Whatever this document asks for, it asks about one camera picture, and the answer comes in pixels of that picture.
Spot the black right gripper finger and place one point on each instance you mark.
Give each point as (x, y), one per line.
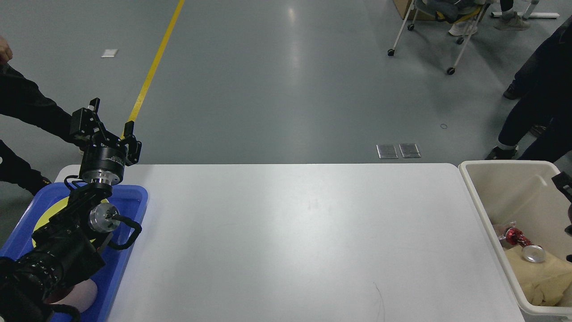
(563, 183)

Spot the pink mug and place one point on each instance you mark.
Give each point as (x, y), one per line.
(81, 295)

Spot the white rolling chair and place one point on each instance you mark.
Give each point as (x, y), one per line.
(451, 11)

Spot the brown paper bag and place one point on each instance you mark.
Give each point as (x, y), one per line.
(544, 284)

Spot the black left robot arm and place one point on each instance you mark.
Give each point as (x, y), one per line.
(68, 249)

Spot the metal floor plates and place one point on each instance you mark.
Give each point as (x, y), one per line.
(391, 151)

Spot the person at left edge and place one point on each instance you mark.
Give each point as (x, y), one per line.
(21, 98)

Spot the crushed red can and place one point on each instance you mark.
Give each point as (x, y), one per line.
(530, 251)

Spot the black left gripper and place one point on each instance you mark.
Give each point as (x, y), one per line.
(100, 162)

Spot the person in black trousers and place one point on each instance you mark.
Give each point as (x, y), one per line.
(547, 99)

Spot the beige plastic bin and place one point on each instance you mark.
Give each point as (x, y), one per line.
(522, 192)

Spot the foil tray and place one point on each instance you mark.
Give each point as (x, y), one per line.
(501, 231)

